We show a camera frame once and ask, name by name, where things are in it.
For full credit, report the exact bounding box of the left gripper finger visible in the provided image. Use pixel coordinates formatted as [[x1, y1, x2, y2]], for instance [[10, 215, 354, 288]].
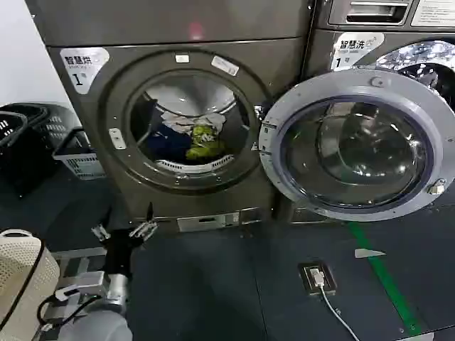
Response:
[[91, 205, 112, 243], [129, 201, 158, 247]]

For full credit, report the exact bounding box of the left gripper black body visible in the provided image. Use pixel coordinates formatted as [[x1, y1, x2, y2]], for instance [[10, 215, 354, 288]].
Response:
[[104, 228, 139, 277]]

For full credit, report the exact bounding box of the grey dryer with open drum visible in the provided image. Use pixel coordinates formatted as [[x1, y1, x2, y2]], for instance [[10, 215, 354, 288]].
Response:
[[33, 0, 317, 234]]

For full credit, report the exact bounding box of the grey plastic laundry basket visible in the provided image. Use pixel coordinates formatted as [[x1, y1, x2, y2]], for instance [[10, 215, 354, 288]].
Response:
[[52, 129, 108, 181]]

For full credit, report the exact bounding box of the cream perforated laundry basket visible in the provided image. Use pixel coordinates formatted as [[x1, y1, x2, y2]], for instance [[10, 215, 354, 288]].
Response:
[[0, 228, 61, 341]]

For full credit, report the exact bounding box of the dark blue garment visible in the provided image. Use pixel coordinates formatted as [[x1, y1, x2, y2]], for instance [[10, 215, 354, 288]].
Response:
[[146, 121, 196, 161]]

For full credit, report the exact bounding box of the yellow-green garment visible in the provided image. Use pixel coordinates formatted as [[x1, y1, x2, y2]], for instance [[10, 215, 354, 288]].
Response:
[[184, 122, 228, 161]]

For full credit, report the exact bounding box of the black plastic laundry basket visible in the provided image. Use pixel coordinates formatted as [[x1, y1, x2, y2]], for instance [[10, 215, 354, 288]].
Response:
[[0, 102, 90, 200]]

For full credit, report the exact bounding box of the white cloth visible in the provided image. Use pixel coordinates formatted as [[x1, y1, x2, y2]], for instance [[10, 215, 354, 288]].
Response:
[[160, 112, 228, 135]]

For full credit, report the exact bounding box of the floor power socket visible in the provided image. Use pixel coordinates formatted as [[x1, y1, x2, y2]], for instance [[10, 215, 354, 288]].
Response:
[[297, 261, 338, 296]]

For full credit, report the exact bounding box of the round glass dryer door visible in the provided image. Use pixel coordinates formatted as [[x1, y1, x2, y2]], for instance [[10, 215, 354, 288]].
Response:
[[258, 68, 446, 223]]

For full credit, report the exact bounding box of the white floor sticker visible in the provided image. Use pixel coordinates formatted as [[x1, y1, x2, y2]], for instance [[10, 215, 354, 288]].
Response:
[[353, 248, 387, 259]]

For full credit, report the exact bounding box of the green floor tape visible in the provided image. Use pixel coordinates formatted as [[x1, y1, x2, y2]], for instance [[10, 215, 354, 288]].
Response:
[[347, 221, 423, 337]]

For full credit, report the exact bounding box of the grey dryer with shut door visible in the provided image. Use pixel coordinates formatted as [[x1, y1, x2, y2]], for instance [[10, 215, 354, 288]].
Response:
[[277, 0, 455, 225]]

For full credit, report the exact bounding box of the grey metal floor frame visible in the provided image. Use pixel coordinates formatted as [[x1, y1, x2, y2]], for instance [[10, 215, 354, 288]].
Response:
[[38, 247, 109, 320]]

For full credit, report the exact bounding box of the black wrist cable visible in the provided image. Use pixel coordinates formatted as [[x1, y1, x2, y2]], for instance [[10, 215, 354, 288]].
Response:
[[34, 293, 105, 332]]

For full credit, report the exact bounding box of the white power cable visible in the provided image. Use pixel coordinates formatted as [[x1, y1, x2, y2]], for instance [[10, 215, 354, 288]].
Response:
[[317, 283, 360, 341]]

